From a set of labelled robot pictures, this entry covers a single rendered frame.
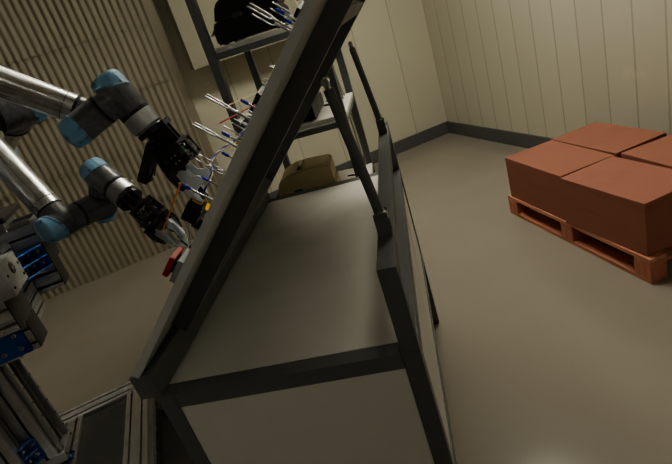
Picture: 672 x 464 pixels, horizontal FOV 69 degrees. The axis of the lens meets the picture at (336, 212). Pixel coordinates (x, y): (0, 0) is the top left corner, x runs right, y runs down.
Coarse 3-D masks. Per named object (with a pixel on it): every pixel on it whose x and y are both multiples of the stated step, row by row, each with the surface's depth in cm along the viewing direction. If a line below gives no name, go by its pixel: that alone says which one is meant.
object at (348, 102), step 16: (192, 0) 191; (304, 0) 187; (192, 16) 193; (272, 32) 197; (288, 32) 193; (208, 48) 198; (224, 48) 201; (240, 48) 197; (256, 64) 256; (224, 80) 203; (256, 80) 256; (336, 80) 200; (224, 96) 205; (352, 96) 249; (320, 112) 226; (352, 112) 258; (304, 128) 211; (320, 128) 207; (288, 160) 273; (368, 160) 268; (352, 176) 257
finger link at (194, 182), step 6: (180, 174) 118; (186, 174) 118; (180, 180) 118; (186, 180) 119; (192, 180) 118; (198, 180) 118; (192, 186) 119; (198, 186) 119; (186, 192) 119; (192, 192) 119; (198, 198) 120
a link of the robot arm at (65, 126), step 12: (84, 108) 110; (96, 108) 110; (72, 120) 110; (84, 120) 110; (96, 120) 111; (108, 120) 113; (60, 132) 111; (72, 132) 110; (84, 132) 111; (96, 132) 113; (72, 144) 112; (84, 144) 114
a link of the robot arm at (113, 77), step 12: (108, 72) 110; (120, 72) 113; (96, 84) 110; (108, 84) 110; (120, 84) 111; (96, 96) 111; (108, 96) 110; (120, 96) 111; (132, 96) 112; (108, 108) 111; (120, 108) 112; (132, 108) 112; (120, 120) 114
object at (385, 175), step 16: (384, 128) 182; (384, 144) 169; (384, 160) 153; (384, 176) 139; (384, 192) 128; (384, 224) 103; (384, 240) 103; (384, 256) 96; (384, 272) 92; (384, 288) 93; (400, 288) 93; (400, 304) 94; (400, 320) 96; (400, 336) 97; (416, 336) 98
